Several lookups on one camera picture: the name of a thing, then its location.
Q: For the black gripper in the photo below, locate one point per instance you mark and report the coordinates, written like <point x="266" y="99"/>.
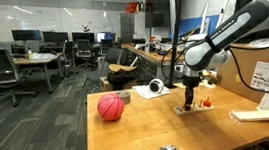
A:
<point x="191" y="81"/>

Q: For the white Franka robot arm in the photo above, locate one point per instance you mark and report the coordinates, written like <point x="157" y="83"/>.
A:
<point x="230" y="31"/>

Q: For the black metal pole stand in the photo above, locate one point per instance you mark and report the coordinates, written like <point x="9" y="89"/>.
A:
<point x="175" y="37"/>

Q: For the white wooden peg board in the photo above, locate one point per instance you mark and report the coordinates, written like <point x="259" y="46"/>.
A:
<point x="199" y="109"/>

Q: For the white round device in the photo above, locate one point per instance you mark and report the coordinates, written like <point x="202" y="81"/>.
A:
<point x="156" y="86"/>

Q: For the large cardboard box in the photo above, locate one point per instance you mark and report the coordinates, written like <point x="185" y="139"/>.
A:
<point x="230" y="90"/>

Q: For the long wooden workbench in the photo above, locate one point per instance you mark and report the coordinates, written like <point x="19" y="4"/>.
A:
<point x="146" y="55"/>

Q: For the grey tape roll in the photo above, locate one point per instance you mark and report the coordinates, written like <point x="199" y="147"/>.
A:
<point x="126" y="98"/>

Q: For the black bag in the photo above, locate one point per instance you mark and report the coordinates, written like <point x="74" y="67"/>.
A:
<point x="121" y="77"/>

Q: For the long white wrapped board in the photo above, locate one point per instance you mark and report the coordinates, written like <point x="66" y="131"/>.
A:
<point x="261" y="115"/>

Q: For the round wooden stool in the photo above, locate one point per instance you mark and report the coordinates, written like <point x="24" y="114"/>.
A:
<point x="122" y="67"/>

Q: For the pink basketball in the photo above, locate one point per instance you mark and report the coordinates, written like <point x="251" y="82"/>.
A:
<point x="110" y="107"/>

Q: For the small brown cardboard box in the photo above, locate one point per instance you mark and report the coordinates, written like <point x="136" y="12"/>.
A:
<point x="106" y="85"/>

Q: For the black flat screen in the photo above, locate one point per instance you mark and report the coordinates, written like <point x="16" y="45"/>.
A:
<point x="157" y="19"/>

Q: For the dark padded office chair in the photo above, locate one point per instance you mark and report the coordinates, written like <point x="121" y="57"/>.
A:
<point x="112" y="55"/>

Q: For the white tripod stand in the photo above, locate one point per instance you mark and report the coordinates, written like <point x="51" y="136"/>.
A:
<point x="205" y="12"/>

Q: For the grey metal cabinet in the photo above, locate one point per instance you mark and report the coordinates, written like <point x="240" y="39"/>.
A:
<point x="132" y="26"/>

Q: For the lit blue computer monitor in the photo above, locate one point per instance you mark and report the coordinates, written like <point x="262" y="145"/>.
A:
<point x="105" y="37"/>

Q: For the red container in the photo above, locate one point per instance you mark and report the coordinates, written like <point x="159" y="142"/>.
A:
<point x="131" y="7"/>

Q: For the dark computer monitor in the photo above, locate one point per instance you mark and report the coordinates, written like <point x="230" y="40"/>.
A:
<point x="83" y="36"/>
<point x="55" y="36"/>
<point x="26" y="35"/>

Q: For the small black tripod figure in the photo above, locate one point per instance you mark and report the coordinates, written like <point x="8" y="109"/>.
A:
<point x="85" y="28"/>

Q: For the wooden office desk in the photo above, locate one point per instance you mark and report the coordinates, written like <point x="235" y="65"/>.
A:
<point x="39" y="60"/>

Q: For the orange yellow camera mount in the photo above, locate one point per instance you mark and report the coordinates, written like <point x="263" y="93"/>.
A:
<point x="213" y="78"/>

